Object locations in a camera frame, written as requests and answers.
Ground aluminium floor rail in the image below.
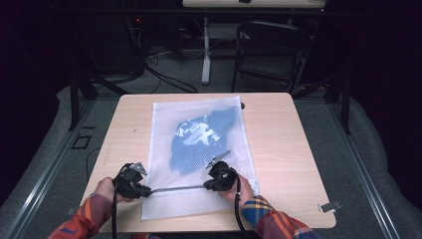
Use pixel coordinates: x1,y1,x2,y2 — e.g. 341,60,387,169
2,99,98,239
326,103,401,239

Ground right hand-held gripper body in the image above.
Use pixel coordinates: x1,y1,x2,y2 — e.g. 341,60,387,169
205,150,238,192

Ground person's left hand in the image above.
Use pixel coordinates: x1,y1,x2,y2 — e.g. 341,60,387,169
94,177,133,203

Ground hand-held gripper black cable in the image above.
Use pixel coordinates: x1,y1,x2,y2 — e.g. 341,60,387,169
233,172,250,239
110,162,132,239

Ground person's right hand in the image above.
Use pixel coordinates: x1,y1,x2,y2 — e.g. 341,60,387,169
220,175,255,203

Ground black metal stand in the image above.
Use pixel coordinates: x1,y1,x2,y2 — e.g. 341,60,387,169
292,71,352,135
68,71,131,131

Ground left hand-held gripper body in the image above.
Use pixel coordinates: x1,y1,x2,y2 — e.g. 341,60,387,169
112,161,148,199

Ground black floor cables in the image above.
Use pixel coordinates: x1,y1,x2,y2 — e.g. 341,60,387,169
144,49,199,95

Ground white mesh laundry bag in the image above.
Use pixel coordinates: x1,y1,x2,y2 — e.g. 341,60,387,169
140,95,262,222

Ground black folding chair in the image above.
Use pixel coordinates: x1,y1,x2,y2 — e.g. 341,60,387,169
231,20,314,95

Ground white desk top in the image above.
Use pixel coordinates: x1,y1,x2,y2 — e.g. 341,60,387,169
182,0,328,9

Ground thin black floor cable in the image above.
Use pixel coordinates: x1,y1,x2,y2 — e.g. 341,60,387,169
86,145,103,183

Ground blue printed garment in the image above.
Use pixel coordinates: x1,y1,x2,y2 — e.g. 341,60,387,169
168,106,239,176

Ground left hand-held gripper black cable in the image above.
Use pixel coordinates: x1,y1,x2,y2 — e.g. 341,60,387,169
110,162,132,239

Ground right hand-held gripper black cable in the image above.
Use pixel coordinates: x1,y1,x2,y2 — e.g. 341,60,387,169
233,172,250,239

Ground black computer tower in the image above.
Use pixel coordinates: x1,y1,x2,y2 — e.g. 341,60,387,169
88,13,146,75

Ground white desk leg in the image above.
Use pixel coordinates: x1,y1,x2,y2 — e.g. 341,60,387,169
201,16,212,86

